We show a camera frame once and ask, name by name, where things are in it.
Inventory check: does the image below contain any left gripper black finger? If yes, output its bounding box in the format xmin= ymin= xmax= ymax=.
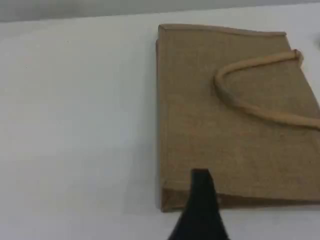
xmin=166 ymin=168 xmax=232 ymax=240

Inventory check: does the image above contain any brown jute tote bag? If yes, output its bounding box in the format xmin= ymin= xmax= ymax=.
xmin=154 ymin=23 xmax=320 ymax=213

